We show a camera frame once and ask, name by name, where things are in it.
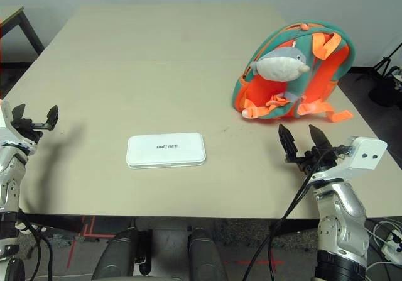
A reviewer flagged teal and orange backpack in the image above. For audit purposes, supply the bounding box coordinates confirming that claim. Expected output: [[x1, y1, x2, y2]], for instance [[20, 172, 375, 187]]
[[231, 21, 357, 124]]

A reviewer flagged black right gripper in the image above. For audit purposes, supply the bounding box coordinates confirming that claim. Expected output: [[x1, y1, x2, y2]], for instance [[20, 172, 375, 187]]
[[278, 123, 346, 175]]

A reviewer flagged white Unitree pencil case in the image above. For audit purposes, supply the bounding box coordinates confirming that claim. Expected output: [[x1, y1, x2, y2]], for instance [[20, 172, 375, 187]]
[[126, 132, 207, 170]]

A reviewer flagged grey robot right leg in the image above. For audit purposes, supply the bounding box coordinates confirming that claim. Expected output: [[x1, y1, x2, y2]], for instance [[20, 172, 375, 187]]
[[187, 227, 229, 281]]

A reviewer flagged dark framed side table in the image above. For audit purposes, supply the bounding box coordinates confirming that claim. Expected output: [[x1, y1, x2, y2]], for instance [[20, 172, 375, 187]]
[[0, 6, 45, 63]]

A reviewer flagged white floor cable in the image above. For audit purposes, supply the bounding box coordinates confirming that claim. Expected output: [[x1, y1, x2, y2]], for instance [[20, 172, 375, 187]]
[[367, 219, 402, 266]]

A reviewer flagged black tripod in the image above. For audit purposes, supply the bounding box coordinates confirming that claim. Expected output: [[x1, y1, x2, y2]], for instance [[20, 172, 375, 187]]
[[354, 41, 402, 80]]

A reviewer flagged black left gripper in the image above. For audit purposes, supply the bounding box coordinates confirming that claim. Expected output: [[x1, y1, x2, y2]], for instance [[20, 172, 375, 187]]
[[11, 103, 60, 143]]

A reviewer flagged grey robot leg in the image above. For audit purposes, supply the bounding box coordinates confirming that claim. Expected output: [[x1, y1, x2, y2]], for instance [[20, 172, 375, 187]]
[[90, 229, 151, 281], [187, 227, 229, 281]]

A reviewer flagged grey white plush dolphin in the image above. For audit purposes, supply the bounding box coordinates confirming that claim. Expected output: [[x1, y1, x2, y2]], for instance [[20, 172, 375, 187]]
[[249, 47, 310, 103]]

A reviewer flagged grey robot left leg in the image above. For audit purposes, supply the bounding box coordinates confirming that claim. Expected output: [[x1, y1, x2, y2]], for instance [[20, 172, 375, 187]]
[[90, 229, 151, 281]]

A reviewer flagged black bin with clutter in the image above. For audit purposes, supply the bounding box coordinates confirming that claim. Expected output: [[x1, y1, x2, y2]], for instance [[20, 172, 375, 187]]
[[369, 69, 402, 107]]

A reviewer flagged white power strip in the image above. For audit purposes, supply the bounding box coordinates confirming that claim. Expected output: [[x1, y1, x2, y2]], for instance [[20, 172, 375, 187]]
[[378, 232, 402, 253]]

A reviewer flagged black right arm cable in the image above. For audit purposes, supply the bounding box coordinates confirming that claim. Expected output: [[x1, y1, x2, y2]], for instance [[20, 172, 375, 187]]
[[243, 164, 318, 281]]

